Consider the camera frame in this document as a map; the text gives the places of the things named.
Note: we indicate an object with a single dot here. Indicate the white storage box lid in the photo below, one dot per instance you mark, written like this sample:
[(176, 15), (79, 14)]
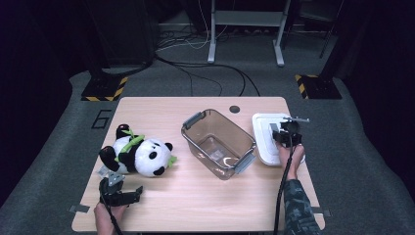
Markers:
[(263, 140)]

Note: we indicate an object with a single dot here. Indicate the dark round table grommet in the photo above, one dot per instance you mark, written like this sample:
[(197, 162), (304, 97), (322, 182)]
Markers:
[(234, 109)]

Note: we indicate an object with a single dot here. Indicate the person's left hand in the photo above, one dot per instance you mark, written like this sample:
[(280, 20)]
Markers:
[(104, 218)]

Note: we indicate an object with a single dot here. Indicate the panda plush toy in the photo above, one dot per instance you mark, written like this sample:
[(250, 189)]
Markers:
[(143, 156)]

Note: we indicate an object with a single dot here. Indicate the grey tape piece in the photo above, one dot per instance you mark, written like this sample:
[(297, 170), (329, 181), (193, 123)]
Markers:
[(324, 212), (79, 208)]

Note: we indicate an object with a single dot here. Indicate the white metal table frame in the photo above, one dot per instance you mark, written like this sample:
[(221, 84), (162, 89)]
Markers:
[(212, 39)]

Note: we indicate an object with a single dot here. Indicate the black striped-edge stand base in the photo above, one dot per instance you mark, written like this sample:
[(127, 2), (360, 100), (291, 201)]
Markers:
[(321, 88), (101, 88)]

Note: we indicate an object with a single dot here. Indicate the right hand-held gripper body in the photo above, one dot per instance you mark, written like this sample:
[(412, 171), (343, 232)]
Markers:
[(292, 135)]

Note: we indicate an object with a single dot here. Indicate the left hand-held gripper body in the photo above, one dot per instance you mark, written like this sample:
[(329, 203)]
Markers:
[(112, 192)]

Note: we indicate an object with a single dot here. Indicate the person's right hand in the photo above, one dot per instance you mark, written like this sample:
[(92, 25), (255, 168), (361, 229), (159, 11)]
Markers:
[(290, 160)]

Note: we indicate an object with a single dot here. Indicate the clear plastic storage box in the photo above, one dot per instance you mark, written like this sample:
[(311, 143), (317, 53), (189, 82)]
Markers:
[(215, 143)]

